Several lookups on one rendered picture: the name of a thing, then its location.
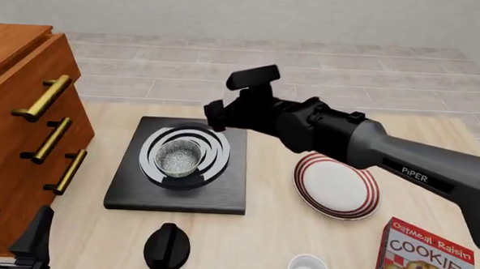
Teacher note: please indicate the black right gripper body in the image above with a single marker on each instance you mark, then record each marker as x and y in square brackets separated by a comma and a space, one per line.
[251, 113]

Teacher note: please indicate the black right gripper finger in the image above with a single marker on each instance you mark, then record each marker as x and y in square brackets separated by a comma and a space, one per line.
[219, 126]
[213, 109]

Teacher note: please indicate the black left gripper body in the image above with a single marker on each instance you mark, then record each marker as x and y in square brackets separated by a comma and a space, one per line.
[11, 263]

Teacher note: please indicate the grey and black right robot arm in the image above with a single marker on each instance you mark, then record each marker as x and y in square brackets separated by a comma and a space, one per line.
[385, 147]

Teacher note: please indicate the black speckled bowl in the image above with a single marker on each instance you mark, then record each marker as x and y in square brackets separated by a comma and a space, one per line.
[178, 159]

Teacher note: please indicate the flat black stove plate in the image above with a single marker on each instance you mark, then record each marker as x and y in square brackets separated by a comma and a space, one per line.
[128, 193]

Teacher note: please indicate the white plate with red rings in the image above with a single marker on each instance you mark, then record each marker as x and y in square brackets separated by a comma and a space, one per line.
[331, 184]

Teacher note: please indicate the round black stove knob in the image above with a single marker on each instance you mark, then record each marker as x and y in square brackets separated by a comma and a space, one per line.
[166, 250]

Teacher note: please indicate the wooden drawer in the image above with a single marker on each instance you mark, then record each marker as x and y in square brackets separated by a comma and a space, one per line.
[6, 191]
[34, 63]
[9, 130]

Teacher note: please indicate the wooden cabinet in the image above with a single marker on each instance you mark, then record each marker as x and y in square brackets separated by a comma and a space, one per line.
[8, 43]

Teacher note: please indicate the oatmeal raisin cookies box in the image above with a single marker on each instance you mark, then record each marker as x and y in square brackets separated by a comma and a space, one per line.
[425, 258]

